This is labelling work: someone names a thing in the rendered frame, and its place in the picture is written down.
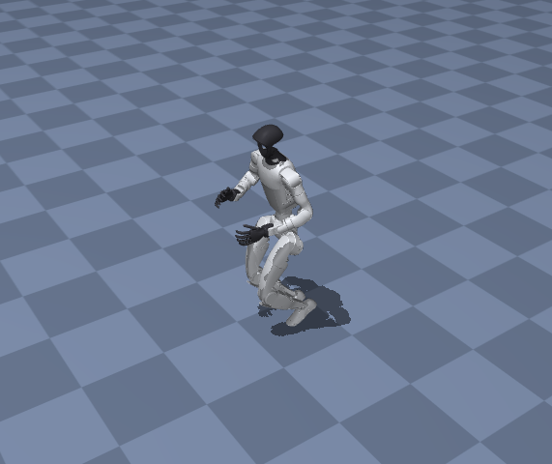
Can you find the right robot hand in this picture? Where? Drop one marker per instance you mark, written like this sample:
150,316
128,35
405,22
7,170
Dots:
227,194

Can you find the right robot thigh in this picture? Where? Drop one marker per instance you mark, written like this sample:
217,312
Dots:
255,253

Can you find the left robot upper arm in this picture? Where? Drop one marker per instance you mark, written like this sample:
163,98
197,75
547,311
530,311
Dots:
293,182

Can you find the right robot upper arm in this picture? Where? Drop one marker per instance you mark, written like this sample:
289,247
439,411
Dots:
252,175

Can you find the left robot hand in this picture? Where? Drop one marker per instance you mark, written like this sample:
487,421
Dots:
254,234

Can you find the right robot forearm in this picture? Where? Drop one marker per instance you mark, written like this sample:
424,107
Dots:
243,186

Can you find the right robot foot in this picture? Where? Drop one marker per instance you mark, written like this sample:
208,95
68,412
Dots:
300,295

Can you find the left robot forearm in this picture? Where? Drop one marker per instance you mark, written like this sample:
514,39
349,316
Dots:
294,221

